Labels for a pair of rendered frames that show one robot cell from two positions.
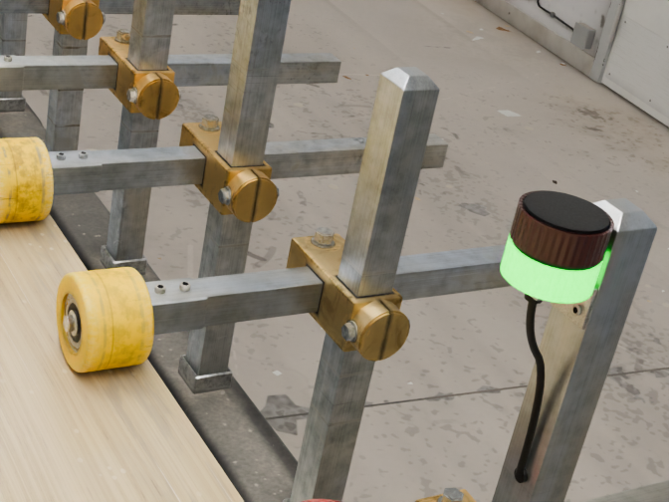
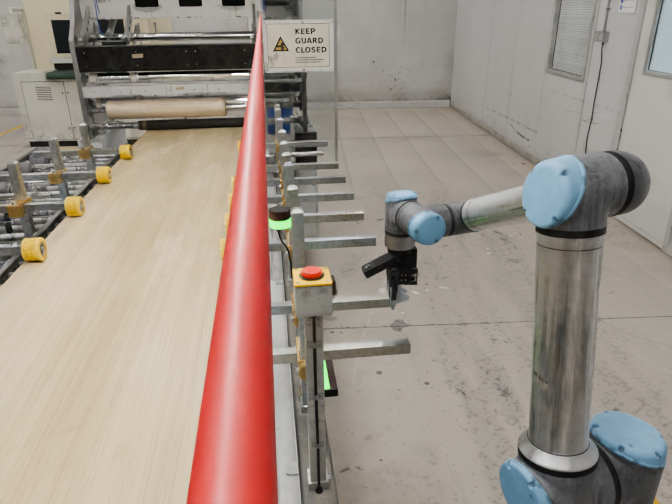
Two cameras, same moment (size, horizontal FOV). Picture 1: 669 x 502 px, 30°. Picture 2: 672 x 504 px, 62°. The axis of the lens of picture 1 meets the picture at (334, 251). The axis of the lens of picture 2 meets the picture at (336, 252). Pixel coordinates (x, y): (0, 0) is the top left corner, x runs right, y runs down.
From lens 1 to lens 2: 108 cm
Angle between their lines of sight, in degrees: 25
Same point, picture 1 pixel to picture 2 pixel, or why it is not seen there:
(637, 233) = (297, 214)
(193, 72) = (305, 198)
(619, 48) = not seen: hidden behind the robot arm
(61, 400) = (215, 267)
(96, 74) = (275, 199)
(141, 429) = not seen: hidden behind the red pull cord
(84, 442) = (214, 274)
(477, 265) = (336, 240)
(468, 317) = (489, 298)
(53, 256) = not seen: hidden behind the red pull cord
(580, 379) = (296, 251)
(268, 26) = (288, 180)
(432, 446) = (451, 339)
